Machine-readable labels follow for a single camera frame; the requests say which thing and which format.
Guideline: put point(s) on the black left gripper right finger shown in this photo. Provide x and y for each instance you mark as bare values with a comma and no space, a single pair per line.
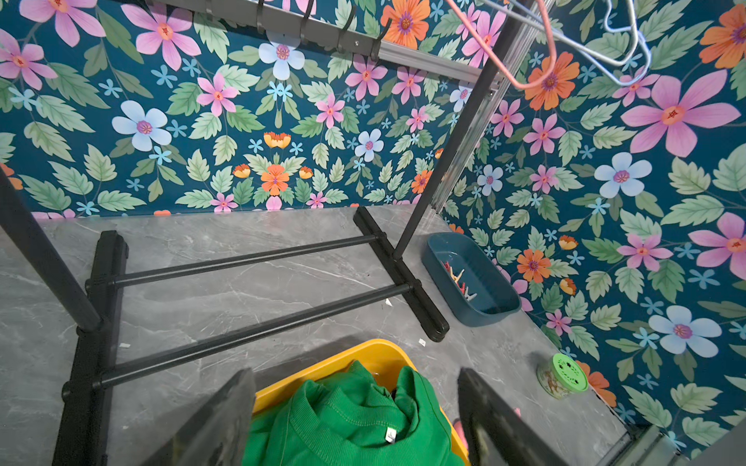
495,434

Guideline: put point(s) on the green round smiley toy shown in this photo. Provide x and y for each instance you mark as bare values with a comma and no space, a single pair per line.
561,376

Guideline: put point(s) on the pink wire hanger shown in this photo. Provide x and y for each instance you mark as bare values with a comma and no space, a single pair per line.
524,21

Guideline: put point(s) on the black clothes rack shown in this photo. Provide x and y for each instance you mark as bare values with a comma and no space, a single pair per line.
197,199

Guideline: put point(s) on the green tank top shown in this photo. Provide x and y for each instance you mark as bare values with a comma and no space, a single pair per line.
349,419

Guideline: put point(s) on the white clothespin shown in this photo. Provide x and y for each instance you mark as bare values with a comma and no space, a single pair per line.
469,296

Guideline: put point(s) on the yellow plastic tray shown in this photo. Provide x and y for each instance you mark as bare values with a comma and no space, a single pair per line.
381,358

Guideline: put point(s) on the orange clothespin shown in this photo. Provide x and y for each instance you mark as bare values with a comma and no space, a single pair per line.
459,275

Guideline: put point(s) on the dark teal tray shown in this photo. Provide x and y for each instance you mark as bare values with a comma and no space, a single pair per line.
496,297

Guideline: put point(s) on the pink alarm clock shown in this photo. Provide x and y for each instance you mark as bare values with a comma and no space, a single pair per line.
457,424

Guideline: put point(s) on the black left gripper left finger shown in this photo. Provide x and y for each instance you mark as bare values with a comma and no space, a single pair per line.
218,432

